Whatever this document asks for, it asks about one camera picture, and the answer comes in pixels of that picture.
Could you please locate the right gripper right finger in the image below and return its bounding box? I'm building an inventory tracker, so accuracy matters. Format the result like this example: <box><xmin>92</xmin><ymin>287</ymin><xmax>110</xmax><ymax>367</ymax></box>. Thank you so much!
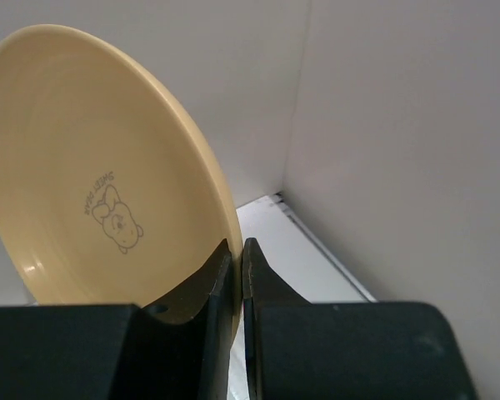
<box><xmin>242</xmin><ymin>237</ymin><xmax>309</xmax><ymax>400</ymax></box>

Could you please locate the yellow-orange plate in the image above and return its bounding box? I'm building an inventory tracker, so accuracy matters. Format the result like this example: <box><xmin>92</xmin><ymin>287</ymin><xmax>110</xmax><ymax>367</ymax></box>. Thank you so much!
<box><xmin>0</xmin><ymin>23</ymin><xmax>242</xmax><ymax>347</ymax></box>

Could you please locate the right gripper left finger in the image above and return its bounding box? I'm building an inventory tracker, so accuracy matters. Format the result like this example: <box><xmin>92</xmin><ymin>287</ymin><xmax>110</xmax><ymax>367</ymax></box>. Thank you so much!
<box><xmin>128</xmin><ymin>241</ymin><xmax>233</xmax><ymax>399</ymax></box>

